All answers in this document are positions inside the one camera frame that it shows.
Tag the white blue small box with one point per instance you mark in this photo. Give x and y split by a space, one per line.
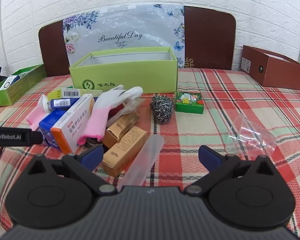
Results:
8 82

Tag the translucent plastic tube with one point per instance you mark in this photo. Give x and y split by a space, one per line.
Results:
145 160

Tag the yellow-green barcode box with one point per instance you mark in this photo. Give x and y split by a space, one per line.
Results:
70 93

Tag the brown wooden headboard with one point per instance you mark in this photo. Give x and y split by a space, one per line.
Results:
207 35

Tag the clear plastic bag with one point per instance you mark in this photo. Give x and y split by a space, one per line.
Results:
250 140

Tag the steel wool scrubber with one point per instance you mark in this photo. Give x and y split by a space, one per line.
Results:
161 108

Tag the gold cardboard box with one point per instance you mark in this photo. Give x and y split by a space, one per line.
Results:
118 130
122 155

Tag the brown shoebox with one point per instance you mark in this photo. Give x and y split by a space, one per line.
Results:
277 75

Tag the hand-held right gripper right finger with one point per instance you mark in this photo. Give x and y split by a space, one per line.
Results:
210 158

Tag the white orange medicine box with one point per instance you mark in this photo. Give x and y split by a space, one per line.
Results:
70 127

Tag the large green cardboard box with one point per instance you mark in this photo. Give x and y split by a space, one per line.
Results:
140 80

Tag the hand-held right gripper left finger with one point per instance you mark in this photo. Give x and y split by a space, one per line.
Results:
92 155

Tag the plaid bed sheet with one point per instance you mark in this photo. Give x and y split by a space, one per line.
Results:
240 105

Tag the floral plastic bag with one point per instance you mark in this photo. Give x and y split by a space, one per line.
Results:
120 30

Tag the white pink work glove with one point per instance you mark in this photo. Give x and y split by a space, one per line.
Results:
102 115
37 113

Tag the green floral small box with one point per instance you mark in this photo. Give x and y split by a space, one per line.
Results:
188 100

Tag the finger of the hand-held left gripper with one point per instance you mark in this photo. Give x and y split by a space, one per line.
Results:
37 137

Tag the green side box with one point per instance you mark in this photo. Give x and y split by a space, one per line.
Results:
20 87

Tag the blue cardboard box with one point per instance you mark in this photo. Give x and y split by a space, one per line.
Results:
47 127

